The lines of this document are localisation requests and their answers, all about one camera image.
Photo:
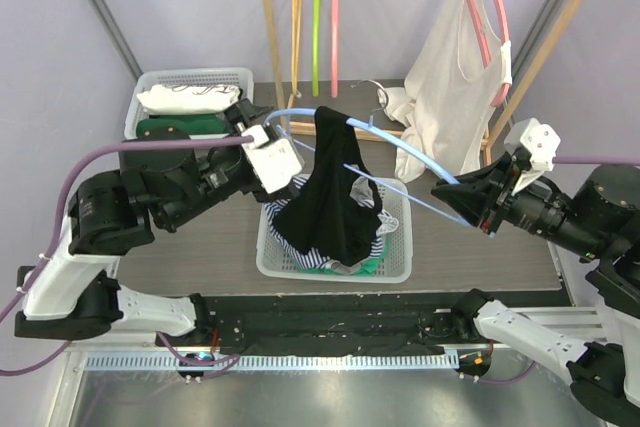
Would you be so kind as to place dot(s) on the yellow hanger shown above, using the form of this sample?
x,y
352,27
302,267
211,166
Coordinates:
x,y
296,19

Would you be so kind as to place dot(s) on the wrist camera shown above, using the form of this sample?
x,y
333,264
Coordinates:
x,y
274,158
536,145

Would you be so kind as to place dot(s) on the pink wavy hanger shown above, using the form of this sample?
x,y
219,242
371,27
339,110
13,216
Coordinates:
x,y
334,44

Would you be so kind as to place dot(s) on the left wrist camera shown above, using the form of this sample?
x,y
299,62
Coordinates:
x,y
274,158

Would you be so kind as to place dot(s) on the black tank top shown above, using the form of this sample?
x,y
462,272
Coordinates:
x,y
323,216

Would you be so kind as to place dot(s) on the white cable duct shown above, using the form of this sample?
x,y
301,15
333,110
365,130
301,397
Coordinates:
x,y
165,361

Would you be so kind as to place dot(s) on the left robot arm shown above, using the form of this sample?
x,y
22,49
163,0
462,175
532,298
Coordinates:
x,y
165,179

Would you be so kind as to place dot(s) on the lime green hanger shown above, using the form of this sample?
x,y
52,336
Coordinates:
x,y
315,46

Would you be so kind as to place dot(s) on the grey tank top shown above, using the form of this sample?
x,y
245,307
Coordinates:
x,y
362,193

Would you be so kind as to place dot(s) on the green tank top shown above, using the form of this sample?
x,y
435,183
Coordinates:
x,y
365,268

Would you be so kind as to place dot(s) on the dark green folded cloth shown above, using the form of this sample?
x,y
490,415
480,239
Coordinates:
x,y
193,125

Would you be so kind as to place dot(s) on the white plastic basket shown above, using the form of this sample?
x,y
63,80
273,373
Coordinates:
x,y
239,76
395,266

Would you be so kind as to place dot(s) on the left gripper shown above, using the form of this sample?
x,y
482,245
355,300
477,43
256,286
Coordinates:
x,y
244,114

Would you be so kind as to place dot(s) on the white plastic basket centre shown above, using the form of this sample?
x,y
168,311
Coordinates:
x,y
395,266

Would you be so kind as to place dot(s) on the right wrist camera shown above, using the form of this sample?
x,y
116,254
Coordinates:
x,y
536,145

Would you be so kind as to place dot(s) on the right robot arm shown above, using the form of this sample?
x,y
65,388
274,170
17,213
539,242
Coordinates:
x,y
596,235

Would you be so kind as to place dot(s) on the white plastic basket back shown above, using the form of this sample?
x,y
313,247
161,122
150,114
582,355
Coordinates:
x,y
239,76

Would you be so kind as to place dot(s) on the wooden clothes rack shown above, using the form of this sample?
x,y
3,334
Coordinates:
x,y
500,47

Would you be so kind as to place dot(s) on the light blue hanger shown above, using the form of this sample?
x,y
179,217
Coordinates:
x,y
431,219

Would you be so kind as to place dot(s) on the white tank top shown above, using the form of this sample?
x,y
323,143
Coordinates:
x,y
445,101

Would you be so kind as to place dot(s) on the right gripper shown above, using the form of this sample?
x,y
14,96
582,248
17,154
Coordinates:
x,y
489,200

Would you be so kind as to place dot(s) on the white folded cloth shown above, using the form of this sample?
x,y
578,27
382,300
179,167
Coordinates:
x,y
164,99

